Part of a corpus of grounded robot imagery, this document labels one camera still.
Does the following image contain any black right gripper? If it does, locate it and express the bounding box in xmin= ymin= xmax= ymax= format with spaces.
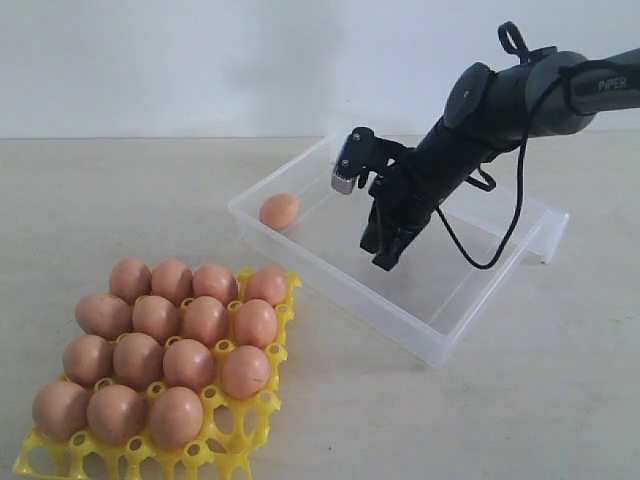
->
xmin=360 ymin=149 xmax=445 ymax=271

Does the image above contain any clear plastic container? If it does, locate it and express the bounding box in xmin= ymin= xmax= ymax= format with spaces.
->
xmin=228 ymin=132 xmax=569 ymax=367

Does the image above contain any brown egg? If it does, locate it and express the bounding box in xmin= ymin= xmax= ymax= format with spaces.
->
xmin=62 ymin=334 xmax=114 ymax=387
xmin=32 ymin=380 xmax=91 ymax=441
xmin=113 ymin=332 xmax=164 ymax=391
xmin=149 ymin=386 xmax=204 ymax=450
xmin=221 ymin=345 xmax=271 ymax=400
xmin=109 ymin=257 xmax=152 ymax=304
xmin=163 ymin=339 xmax=216 ymax=393
xmin=132 ymin=295 xmax=181 ymax=345
xmin=234 ymin=299 xmax=278 ymax=349
xmin=259 ymin=192 xmax=299 ymax=230
xmin=192 ymin=263 xmax=239 ymax=305
xmin=183 ymin=296 xmax=229 ymax=348
xmin=74 ymin=293 xmax=133 ymax=341
xmin=151 ymin=258 xmax=193 ymax=306

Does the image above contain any brown egg speckled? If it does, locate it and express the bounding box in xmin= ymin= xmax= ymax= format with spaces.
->
xmin=245 ymin=266 xmax=289 ymax=306

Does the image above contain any yellow plastic egg tray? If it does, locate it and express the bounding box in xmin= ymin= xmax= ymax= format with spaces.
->
xmin=13 ymin=272 xmax=302 ymax=479

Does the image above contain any brown egg corner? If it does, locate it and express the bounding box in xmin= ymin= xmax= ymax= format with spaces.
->
xmin=87 ymin=384 xmax=148 ymax=445

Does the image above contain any brown egg top back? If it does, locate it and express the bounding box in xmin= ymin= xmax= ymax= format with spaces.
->
xmin=221 ymin=345 xmax=271 ymax=400

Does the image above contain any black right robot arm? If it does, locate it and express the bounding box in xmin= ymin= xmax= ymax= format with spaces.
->
xmin=351 ymin=50 xmax=639 ymax=271

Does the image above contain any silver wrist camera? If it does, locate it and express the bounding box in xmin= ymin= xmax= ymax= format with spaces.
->
xmin=331 ymin=127 xmax=409 ymax=195

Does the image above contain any black cable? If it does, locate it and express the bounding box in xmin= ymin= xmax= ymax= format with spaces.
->
xmin=429 ymin=20 xmax=601 ymax=270

